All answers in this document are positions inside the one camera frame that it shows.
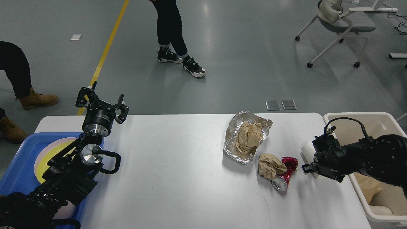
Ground pink plate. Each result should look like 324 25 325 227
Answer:
33 137 80 175

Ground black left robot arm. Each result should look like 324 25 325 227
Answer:
1 81 129 229

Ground yellow plate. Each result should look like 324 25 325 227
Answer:
36 139 80 184

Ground brown paper ball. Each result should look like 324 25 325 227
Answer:
258 153 288 181

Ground crushed red soda can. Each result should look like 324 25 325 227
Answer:
270 157 298 192

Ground seated person in black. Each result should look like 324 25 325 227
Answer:
0 41 32 99

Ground white desk leg base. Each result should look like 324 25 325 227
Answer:
388 53 407 59

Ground tan boot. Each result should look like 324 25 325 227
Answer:
15 87 59 110
0 116 28 144

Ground walking person dark trousers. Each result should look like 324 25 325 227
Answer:
151 0 206 77

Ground white grey office chair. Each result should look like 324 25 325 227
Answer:
295 0 376 68

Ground pink mug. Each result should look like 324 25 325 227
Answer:
53 201 77 220

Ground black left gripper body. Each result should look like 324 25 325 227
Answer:
82 109 117 137

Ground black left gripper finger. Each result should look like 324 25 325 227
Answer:
110 94 129 124
75 81 102 112

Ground beige plastic bin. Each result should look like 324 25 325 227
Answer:
323 112 406 229

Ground brown paper bag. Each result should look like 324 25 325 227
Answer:
354 173 382 204

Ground metal floor socket plate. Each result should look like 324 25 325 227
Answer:
265 100 281 111

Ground blue plastic tray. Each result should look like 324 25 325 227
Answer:
0 132 105 229

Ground black cable on floor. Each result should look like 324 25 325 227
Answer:
383 3 407 35

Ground crumpled brown paper on foil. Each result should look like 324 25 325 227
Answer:
235 121 263 155

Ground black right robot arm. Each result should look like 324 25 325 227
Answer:
301 121 407 192

